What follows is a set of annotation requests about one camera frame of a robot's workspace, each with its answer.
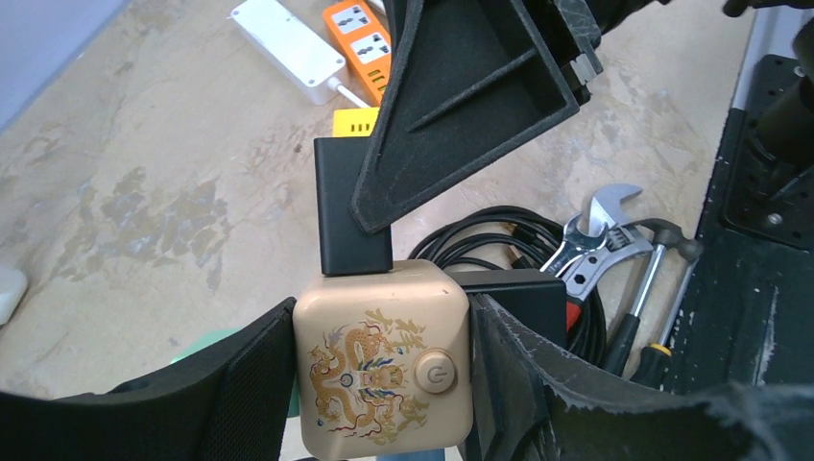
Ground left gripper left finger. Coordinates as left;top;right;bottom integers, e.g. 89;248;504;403
1;298;296;460

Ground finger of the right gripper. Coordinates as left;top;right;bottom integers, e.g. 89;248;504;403
350;1;605;233

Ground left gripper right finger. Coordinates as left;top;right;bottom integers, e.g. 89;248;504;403
465;294;813;460

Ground yellow cube socket adapter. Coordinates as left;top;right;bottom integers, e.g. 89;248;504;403
331;108;379;137

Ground orange power strip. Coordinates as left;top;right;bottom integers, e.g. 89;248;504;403
322;1;393;107

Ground wooden cube adapter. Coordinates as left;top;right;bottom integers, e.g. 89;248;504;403
293;259;473;460

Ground white power strip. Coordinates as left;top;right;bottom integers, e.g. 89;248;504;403
230;0;369;108

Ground black power adapter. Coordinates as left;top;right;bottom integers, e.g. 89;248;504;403
449;269;567;347
314;137;394;277

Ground green cube adapter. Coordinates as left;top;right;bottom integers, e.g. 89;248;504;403
170;328;300;418

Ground yellow black screwdriver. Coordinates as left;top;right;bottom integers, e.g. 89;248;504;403
630;261;697;389

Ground red adjustable wrench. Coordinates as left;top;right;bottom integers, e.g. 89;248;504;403
540;183;653;329

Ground small claw hammer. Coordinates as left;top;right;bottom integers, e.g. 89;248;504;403
601;218;704;376

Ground black coiled cable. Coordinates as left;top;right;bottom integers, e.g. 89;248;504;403
406;205;609;367

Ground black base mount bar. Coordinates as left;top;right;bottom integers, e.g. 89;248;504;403
664;55;813;394

